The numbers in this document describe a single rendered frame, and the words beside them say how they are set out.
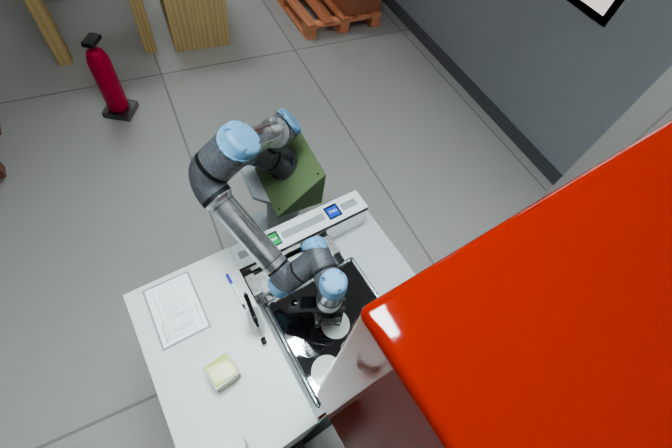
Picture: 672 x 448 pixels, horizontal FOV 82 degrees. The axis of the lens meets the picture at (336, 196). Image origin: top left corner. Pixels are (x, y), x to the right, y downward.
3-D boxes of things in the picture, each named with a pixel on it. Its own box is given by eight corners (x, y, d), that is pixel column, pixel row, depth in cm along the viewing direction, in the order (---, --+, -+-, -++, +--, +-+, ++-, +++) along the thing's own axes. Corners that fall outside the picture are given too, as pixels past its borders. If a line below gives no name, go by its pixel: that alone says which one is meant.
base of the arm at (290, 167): (265, 162, 171) (249, 156, 163) (287, 139, 166) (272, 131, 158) (278, 187, 164) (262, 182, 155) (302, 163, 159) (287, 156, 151)
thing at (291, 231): (362, 224, 164) (368, 206, 153) (242, 285, 143) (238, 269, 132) (350, 208, 169) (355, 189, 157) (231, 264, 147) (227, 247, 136)
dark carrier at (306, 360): (406, 343, 131) (406, 342, 130) (319, 402, 117) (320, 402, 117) (351, 261, 146) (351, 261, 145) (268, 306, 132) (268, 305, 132)
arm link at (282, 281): (163, 179, 108) (276, 309, 112) (187, 155, 104) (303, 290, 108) (187, 170, 119) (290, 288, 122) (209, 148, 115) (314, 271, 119)
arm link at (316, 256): (285, 252, 113) (298, 286, 107) (313, 231, 109) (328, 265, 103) (302, 255, 119) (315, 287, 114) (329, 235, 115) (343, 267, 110)
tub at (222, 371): (242, 376, 113) (240, 372, 107) (219, 394, 109) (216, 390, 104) (228, 355, 115) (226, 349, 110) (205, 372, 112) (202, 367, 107)
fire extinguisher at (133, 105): (131, 95, 303) (102, 22, 253) (146, 115, 293) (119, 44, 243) (97, 107, 292) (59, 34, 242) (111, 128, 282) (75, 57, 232)
